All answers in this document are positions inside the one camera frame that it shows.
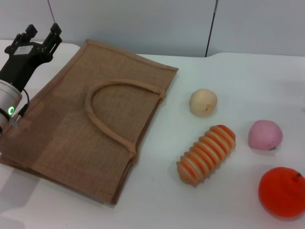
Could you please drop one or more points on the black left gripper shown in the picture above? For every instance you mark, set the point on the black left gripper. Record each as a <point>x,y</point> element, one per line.
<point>21,59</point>

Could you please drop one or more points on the brown jute handbag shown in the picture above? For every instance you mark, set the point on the brown jute handbag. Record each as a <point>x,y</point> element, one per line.
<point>71,119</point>

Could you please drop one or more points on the orange toy fruit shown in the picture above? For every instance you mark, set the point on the orange toy fruit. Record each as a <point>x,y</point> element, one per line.
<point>281,193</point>

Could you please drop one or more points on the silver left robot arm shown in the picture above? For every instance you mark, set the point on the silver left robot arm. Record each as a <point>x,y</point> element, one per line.
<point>7,97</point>

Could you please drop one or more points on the dark vertical background pole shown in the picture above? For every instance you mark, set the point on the dark vertical background pole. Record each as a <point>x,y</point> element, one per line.
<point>211,28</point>

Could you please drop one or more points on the pale beige toy fruit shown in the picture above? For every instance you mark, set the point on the pale beige toy fruit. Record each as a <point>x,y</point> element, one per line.
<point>202,102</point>

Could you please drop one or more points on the orange striped toy bread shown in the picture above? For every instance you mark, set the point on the orange striped toy bread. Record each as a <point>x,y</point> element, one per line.
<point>207,155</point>

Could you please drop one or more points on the pink toy peach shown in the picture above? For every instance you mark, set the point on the pink toy peach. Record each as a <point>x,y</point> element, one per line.
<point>264,134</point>

